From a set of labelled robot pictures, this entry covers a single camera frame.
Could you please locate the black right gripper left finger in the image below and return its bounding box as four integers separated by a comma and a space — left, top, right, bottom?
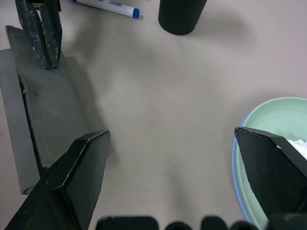
0, 129, 112, 230

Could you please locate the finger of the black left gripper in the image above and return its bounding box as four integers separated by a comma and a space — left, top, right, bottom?
39, 9, 64, 70
15, 0, 49, 69

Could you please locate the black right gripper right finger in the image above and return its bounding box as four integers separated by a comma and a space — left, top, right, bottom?
234, 126, 307, 215

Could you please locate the white tissue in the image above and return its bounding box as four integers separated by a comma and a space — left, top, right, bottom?
286, 137, 307, 159

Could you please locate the light green plate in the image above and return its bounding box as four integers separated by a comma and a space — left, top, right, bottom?
234, 96, 307, 230

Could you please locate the grey glasses case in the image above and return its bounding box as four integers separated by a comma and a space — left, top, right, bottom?
0, 24, 111, 195

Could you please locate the light blue plate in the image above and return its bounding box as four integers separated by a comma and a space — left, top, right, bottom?
231, 114, 251, 225

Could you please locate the white marker with blue cap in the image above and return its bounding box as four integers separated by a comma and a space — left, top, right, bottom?
71, 0, 141, 19

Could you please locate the black plastic cup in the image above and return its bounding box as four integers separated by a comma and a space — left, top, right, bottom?
158, 0, 208, 36

